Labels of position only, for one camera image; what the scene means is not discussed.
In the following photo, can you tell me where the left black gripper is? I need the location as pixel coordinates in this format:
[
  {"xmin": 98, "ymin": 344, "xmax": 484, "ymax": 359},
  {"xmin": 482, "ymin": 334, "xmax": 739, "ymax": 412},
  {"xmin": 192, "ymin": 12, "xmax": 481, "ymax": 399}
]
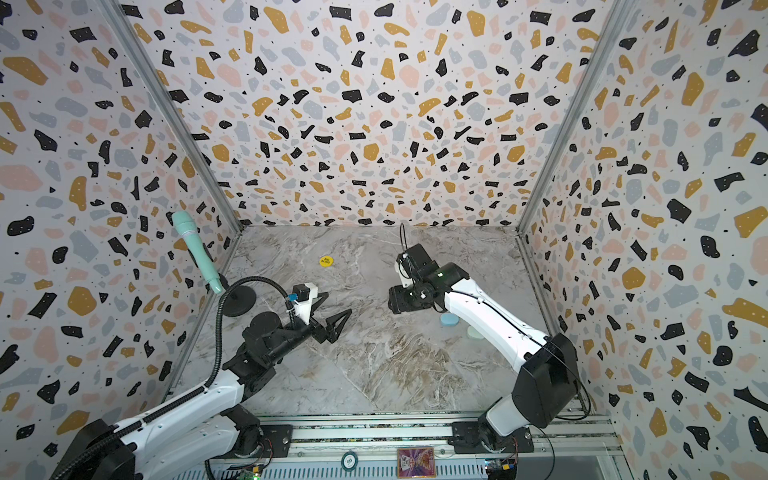
[{"xmin": 270, "ymin": 308, "xmax": 353, "ymax": 366}]

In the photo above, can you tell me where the blue earbud case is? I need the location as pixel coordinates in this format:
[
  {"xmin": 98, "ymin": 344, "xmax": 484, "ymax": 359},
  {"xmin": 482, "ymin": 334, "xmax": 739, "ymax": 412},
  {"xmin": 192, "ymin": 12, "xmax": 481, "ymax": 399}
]
[{"xmin": 440, "ymin": 313, "xmax": 460, "ymax": 327}]

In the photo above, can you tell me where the mint green earbud case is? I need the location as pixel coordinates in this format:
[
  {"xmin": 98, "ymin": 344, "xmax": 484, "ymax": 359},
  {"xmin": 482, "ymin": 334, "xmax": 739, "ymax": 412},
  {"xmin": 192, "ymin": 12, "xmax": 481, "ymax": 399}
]
[{"xmin": 467, "ymin": 326, "xmax": 484, "ymax": 339}]

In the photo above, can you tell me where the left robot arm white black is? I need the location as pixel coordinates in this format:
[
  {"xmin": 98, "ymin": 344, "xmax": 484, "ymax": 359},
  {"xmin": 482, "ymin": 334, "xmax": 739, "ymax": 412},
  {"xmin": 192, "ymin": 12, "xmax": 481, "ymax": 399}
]
[{"xmin": 52, "ymin": 292, "xmax": 352, "ymax": 479}]

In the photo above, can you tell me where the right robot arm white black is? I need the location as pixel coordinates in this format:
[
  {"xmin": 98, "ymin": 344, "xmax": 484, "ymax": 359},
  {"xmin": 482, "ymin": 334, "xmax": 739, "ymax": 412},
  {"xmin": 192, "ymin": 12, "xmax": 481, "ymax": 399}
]
[{"xmin": 388, "ymin": 260, "xmax": 580, "ymax": 450}]

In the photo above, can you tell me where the black round microphone stand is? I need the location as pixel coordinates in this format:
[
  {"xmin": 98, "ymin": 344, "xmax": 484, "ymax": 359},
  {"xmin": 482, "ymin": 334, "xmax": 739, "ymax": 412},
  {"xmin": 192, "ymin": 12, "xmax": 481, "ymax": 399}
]
[{"xmin": 217, "ymin": 281, "xmax": 257, "ymax": 317}]

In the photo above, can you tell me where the round white badge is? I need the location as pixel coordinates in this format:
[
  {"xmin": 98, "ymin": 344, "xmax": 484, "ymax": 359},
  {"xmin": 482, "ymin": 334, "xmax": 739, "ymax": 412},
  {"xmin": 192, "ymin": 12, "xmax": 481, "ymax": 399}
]
[{"xmin": 341, "ymin": 451, "xmax": 358, "ymax": 472}]

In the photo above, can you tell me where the pink square card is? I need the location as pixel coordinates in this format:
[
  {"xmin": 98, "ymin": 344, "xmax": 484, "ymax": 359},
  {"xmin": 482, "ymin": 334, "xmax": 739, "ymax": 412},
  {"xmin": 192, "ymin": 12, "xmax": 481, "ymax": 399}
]
[{"xmin": 397, "ymin": 447, "xmax": 437, "ymax": 479}]

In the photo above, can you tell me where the mint green microphone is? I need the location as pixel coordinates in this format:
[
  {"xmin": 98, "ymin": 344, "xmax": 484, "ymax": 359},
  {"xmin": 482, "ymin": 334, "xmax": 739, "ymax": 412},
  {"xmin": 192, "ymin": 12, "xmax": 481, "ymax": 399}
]
[{"xmin": 171, "ymin": 211, "xmax": 225, "ymax": 295}]

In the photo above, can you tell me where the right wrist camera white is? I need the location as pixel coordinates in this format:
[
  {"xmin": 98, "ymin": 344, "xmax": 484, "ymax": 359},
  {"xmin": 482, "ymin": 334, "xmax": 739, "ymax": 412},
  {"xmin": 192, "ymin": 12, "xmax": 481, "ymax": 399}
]
[{"xmin": 395, "ymin": 243, "xmax": 439, "ymax": 288}]

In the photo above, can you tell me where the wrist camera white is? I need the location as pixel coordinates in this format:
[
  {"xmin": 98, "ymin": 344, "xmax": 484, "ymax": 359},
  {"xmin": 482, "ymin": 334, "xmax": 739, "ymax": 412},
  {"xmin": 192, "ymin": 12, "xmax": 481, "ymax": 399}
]
[
  {"xmin": 395, "ymin": 243, "xmax": 439, "ymax": 288},
  {"xmin": 288, "ymin": 282, "xmax": 319, "ymax": 325}
]

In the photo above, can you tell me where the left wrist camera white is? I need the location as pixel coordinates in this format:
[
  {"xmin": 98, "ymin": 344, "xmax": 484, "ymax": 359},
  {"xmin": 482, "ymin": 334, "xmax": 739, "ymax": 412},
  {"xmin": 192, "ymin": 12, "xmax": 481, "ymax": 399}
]
[{"xmin": 288, "ymin": 282, "xmax": 319, "ymax": 325}]

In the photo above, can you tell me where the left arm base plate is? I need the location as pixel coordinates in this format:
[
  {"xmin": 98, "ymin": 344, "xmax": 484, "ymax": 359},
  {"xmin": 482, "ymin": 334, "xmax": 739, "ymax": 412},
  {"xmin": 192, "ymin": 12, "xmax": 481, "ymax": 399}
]
[{"xmin": 217, "ymin": 424, "xmax": 294, "ymax": 462}]

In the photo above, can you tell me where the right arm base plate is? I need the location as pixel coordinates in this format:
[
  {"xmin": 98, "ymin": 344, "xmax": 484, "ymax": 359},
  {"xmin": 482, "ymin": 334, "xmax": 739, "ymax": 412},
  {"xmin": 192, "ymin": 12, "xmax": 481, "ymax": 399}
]
[{"xmin": 447, "ymin": 420, "xmax": 534, "ymax": 455}]

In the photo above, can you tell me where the black corrugated cable hose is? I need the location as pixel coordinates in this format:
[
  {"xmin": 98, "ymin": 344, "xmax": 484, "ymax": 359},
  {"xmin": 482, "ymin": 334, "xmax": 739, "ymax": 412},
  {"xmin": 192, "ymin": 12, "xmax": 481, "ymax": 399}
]
[{"xmin": 47, "ymin": 275, "xmax": 295, "ymax": 480}]

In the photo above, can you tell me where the right aluminium corner post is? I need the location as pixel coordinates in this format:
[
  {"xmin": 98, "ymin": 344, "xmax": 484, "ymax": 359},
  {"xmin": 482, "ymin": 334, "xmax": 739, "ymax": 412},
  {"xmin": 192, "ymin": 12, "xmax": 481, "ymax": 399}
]
[{"xmin": 517, "ymin": 0, "xmax": 636, "ymax": 235}]

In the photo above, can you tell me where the aluminium corner post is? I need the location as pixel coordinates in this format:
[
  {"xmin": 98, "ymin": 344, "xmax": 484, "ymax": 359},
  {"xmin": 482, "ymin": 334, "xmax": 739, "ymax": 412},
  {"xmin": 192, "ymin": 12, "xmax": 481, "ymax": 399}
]
[
  {"xmin": 517, "ymin": 0, "xmax": 636, "ymax": 235},
  {"xmin": 95, "ymin": 1, "xmax": 243, "ymax": 234}
]

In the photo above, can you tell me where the left aluminium corner post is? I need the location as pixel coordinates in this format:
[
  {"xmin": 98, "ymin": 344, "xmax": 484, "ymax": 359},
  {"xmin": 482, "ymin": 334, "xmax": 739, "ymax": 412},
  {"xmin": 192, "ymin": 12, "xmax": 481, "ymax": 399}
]
[{"xmin": 95, "ymin": 1, "xmax": 243, "ymax": 234}]

